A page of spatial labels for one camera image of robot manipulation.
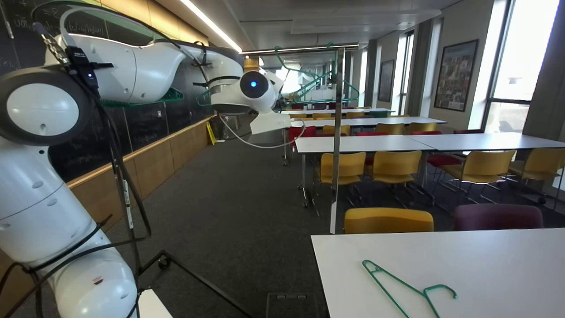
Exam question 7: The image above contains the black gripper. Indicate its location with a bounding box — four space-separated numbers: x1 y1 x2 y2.
270 91 293 112

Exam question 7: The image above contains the ceiling light strip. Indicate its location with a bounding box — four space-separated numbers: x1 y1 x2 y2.
176 0 243 54

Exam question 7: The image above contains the yellow plastic chair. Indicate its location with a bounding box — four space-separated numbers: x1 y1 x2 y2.
374 121 406 135
319 123 351 137
404 119 441 133
510 146 565 185
441 148 515 185
340 204 437 234
369 149 423 185
317 149 369 186

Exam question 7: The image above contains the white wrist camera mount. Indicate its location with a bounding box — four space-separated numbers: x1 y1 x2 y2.
248 109 294 137

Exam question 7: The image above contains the yellow floor sign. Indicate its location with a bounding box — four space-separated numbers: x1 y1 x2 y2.
203 119 218 146

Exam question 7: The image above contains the red chair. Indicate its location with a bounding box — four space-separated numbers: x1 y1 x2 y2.
423 153 464 171
284 125 319 148

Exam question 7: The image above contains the light grey gripper cable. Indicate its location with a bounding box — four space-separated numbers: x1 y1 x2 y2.
217 114 309 149

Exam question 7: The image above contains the wooden wall panel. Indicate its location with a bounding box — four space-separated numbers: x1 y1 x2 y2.
0 112 218 307

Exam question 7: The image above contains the large framed wall picture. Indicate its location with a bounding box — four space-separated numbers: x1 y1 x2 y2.
432 36 480 112

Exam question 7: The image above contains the purple chair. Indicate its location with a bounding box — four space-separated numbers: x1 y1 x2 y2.
450 201 545 231

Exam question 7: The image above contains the white board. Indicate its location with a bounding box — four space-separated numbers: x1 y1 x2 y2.
137 287 174 318

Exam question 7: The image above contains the black chalkboard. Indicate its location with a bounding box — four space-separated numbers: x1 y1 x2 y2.
0 0 217 183

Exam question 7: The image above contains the long white table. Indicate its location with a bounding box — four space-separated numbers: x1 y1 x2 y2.
411 130 565 195
287 114 446 130
291 133 427 204
280 105 395 118

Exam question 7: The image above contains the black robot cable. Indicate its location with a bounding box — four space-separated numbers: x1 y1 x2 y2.
0 0 243 318

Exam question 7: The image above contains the black floor frame bar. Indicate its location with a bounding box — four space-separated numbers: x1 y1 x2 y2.
137 250 256 318

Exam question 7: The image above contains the metal clothes rack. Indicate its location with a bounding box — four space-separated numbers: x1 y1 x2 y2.
240 40 361 234

